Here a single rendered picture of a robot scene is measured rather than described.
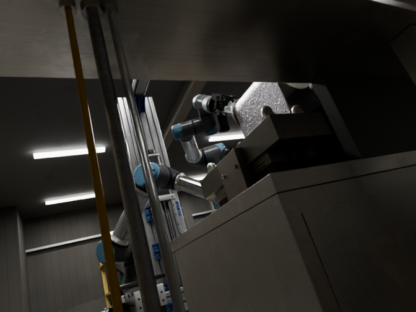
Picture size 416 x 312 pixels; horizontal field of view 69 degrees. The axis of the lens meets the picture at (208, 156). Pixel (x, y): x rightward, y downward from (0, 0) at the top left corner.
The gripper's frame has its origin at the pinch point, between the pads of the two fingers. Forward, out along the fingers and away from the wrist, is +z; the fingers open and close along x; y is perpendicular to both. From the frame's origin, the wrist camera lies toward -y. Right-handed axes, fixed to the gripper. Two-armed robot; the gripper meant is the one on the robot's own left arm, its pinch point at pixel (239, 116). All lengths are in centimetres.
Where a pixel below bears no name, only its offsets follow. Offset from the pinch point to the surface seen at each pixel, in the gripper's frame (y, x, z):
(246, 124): -0.9, -5.4, 12.2
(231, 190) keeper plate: -12.7, -27.0, 37.0
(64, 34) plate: 20, -63, 45
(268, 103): 7.4, -5.3, 22.6
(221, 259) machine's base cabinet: -30, -31, 41
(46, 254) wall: -486, -93, -756
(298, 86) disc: 12.8, 0.8, 28.4
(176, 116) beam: -60, 139, -388
